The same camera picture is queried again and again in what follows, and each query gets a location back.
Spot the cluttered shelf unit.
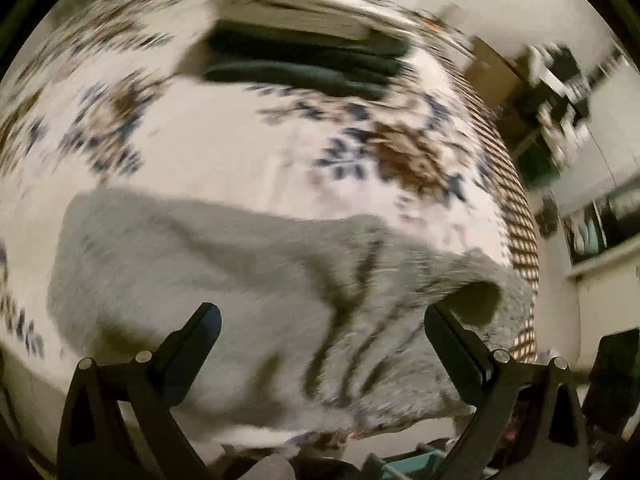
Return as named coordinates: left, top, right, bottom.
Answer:
left=515, top=42, right=621, bottom=171

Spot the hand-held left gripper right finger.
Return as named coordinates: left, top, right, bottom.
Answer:
left=424, top=303, right=590, bottom=480

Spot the grey towel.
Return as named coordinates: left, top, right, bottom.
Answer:
left=47, top=187, right=535, bottom=433

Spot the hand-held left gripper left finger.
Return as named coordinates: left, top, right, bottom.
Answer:
left=56, top=302, right=223, bottom=480

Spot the stack of folded clothes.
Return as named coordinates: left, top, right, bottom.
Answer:
left=202, top=0, right=416, bottom=102

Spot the floral printed blanket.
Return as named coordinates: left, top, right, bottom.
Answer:
left=0, top=0, right=540, bottom=456

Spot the wooden cabinet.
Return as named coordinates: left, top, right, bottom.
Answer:
left=462, top=35, right=526, bottom=123

